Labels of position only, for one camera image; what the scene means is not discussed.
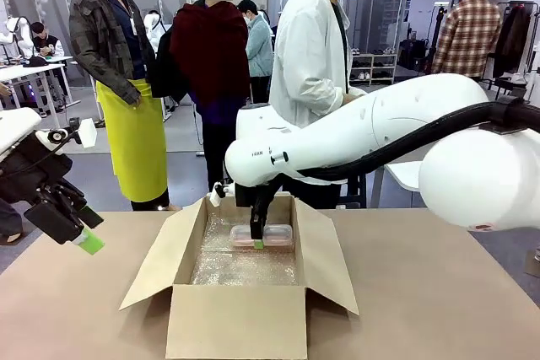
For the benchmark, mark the black cap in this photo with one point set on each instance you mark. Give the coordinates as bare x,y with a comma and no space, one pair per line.
36,61

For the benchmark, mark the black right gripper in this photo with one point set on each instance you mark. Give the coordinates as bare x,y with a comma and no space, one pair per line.
249,196

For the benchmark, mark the person in dark trousers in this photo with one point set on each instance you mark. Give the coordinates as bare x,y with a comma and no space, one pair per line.
8,216

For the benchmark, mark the mannequin with yellow skirt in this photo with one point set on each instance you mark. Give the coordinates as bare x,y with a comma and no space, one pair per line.
126,82

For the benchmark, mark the white work table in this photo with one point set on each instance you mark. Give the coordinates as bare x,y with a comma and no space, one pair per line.
29,73

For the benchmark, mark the clear bubble wrap liner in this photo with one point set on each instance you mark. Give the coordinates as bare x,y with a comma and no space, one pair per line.
236,265

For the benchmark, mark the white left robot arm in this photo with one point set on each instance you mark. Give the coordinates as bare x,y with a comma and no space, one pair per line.
17,124

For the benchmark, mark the black tripod stand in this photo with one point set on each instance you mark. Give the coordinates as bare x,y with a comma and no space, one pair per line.
436,39

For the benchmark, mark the large open cardboard box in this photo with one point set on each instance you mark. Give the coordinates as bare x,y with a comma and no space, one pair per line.
236,322

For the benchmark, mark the white side table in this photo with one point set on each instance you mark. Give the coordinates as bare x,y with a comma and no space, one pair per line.
405,174

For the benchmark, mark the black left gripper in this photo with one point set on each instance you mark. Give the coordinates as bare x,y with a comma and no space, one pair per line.
29,170

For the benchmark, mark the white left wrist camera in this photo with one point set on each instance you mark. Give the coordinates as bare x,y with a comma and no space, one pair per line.
87,133

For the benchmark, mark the black stool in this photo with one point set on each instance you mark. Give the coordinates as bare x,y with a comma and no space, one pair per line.
356,191

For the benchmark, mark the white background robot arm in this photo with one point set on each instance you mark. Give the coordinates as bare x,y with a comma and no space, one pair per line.
17,33

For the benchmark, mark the mannequin with dark red shawl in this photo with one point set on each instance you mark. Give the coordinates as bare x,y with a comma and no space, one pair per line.
211,60

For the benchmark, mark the seated person in varsity jacket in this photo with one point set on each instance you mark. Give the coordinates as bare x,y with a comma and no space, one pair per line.
46,41

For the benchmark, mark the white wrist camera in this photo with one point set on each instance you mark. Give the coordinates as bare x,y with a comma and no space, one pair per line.
218,196
87,133

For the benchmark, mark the person in light blue fleece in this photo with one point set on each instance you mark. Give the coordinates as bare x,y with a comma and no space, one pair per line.
258,48

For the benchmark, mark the person's right forearm white sleeve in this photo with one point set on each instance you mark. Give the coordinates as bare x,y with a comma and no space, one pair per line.
337,96

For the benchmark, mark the clothes rack with dark coats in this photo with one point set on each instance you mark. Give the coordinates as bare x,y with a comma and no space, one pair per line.
512,39

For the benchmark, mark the person in white shirt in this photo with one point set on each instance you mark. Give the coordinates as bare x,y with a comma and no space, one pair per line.
308,52

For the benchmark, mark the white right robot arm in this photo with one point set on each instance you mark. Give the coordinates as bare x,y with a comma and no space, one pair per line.
379,124

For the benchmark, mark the pink glasses case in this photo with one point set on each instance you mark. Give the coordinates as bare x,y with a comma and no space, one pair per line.
278,235

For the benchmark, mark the person in white jacket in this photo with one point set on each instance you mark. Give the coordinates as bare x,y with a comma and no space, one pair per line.
152,31

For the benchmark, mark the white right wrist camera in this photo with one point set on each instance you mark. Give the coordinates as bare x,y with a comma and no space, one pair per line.
218,196

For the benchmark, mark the person in plaid shirt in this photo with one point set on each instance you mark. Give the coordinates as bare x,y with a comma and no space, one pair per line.
468,31

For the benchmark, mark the wooden shoe rack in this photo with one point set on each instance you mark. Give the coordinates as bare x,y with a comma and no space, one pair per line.
373,69

